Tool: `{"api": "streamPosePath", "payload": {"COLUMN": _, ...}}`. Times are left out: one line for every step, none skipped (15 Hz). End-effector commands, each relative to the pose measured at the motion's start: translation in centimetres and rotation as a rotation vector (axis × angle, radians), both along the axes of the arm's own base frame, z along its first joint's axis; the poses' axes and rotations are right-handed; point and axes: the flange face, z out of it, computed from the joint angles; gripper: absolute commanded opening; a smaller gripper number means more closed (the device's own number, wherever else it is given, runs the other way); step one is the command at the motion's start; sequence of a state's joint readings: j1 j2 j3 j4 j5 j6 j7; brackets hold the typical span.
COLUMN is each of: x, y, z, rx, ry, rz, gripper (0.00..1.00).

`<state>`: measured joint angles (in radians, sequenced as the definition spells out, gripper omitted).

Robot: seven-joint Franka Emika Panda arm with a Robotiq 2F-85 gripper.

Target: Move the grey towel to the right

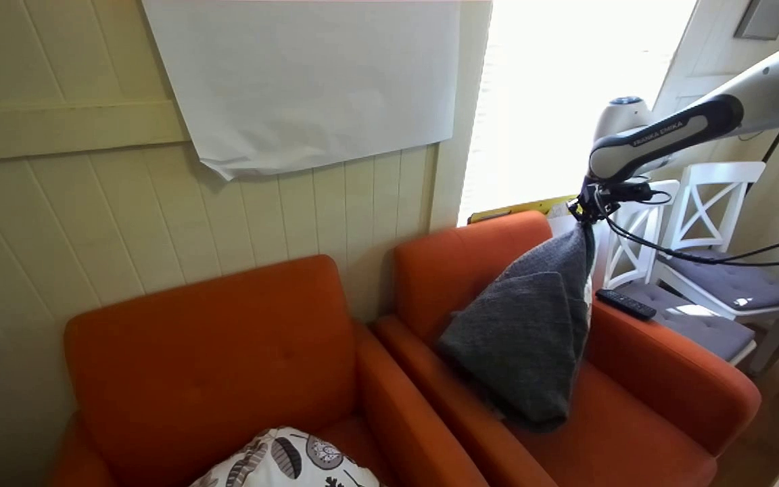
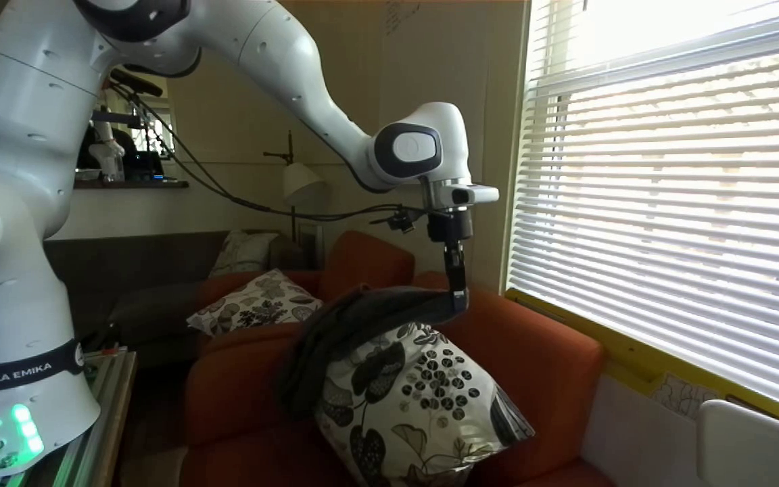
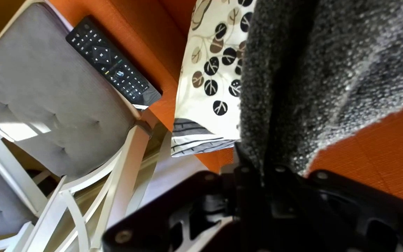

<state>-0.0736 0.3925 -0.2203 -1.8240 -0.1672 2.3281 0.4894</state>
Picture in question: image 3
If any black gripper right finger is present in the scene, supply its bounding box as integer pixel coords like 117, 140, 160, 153
267, 162, 307, 221

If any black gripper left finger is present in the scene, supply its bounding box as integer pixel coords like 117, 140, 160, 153
232, 141, 264, 221

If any grey fuzzy towel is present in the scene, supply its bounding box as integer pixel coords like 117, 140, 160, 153
237, 0, 403, 179

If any orange armchair beside white chairs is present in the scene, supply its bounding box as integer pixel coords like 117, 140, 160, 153
46, 0, 403, 209

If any white pillow with leaf print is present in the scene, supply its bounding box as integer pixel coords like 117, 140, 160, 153
169, 0, 258, 158

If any white cross-back chair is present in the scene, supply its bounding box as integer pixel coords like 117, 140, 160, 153
0, 221, 37, 252
0, 109, 174, 252

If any black remote control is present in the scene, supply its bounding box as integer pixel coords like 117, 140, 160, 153
64, 15, 163, 109

